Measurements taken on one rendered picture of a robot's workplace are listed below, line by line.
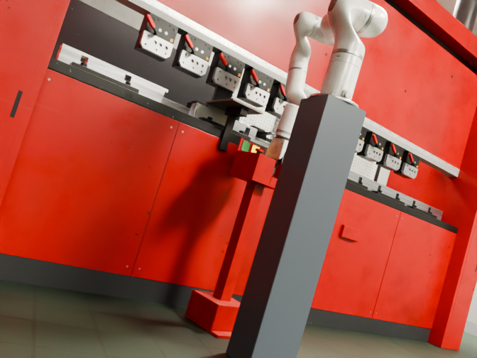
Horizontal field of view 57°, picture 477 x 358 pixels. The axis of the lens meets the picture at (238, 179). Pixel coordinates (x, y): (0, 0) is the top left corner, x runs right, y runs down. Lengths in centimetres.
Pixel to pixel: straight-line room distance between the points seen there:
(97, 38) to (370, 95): 168
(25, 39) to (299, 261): 124
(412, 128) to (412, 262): 93
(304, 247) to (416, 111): 198
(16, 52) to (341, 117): 117
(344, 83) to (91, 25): 150
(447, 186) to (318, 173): 237
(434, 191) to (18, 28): 316
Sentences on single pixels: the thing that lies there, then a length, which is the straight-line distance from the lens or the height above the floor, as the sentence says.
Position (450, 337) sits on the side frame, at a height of 8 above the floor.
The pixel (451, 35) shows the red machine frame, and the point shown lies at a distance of 369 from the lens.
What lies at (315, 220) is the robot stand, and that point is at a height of 56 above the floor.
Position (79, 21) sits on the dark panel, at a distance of 265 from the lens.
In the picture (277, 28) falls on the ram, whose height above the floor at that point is 152.
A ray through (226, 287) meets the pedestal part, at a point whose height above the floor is 18.
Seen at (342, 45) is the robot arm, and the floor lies 121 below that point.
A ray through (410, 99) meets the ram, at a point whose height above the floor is 159.
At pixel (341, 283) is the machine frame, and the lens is 285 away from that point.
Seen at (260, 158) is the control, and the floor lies 76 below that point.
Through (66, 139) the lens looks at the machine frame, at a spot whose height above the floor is 59.
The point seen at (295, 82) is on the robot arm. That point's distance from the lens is 214.
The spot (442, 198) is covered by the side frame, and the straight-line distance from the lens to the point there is 385.
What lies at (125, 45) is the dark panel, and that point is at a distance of 269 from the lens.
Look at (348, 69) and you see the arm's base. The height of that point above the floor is 113.
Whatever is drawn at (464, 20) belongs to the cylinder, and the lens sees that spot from 404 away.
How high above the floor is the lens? 51
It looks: 4 degrees up
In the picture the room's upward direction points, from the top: 17 degrees clockwise
